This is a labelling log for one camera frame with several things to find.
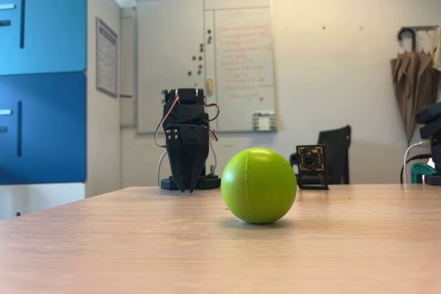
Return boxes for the green foam ball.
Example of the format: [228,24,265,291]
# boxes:
[220,147,298,224]

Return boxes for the black leader arm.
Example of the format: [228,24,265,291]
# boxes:
[414,101,441,187]

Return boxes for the white locker cabinet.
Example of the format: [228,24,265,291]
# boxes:
[0,0,122,220]

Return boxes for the narrow white board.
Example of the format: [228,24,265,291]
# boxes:
[119,6,138,129]

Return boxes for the framed paper notice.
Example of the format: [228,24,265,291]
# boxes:
[95,16,119,98]

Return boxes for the small black webcam module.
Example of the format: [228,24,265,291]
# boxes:
[296,145,327,174]

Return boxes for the black webcam stand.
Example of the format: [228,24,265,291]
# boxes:
[295,169,330,191]

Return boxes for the dark blue cabinet door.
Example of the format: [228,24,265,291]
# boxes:
[0,72,87,185]

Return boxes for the black chair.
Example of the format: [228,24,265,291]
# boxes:
[288,125,353,185]

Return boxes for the light blue cabinet door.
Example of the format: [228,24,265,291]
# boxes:
[0,0,88,76]

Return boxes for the brown folded umbrella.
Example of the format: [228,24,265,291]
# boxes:
[389,27,441,144]

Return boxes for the white power cable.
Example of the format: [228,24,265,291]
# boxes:
[157,151,169,187]

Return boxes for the red white servo cable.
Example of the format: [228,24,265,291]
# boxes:
[154,94,181,147]
[203,102,221,143]

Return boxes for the large wall whiteboard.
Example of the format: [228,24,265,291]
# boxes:
[134,0,278,135]

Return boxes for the white usb cable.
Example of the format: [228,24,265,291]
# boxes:
[402,140,432,185]

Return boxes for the grey wall coat rack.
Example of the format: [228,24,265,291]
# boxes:
[400,25,441,34]

